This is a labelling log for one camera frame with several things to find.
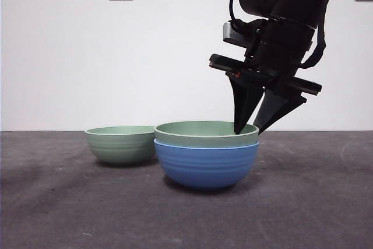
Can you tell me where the green ribbed bowl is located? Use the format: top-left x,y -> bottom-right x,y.
153,120 -> 260,148
84,125 -> 160,166

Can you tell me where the black sleeved cable loop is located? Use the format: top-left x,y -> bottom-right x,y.
300,21 -> 327,70

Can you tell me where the blue ribbed bowl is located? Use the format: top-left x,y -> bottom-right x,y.
153,138 -> 261,190

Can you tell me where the thin black camera cable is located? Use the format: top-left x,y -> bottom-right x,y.
228,0 -> 252,33

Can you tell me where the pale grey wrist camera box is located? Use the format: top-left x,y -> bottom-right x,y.
222,21 -> 261,49

